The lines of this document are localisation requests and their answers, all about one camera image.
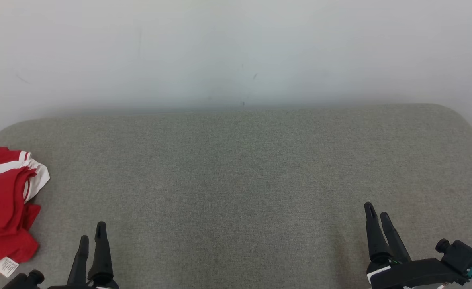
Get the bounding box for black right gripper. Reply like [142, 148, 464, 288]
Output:
[364, 202, 467, 289]

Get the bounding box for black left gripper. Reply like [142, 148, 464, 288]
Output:
[47, 222, 120, 289]

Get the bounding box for red shorts with white stripe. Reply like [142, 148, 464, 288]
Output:
[0, 147, 51, 278]

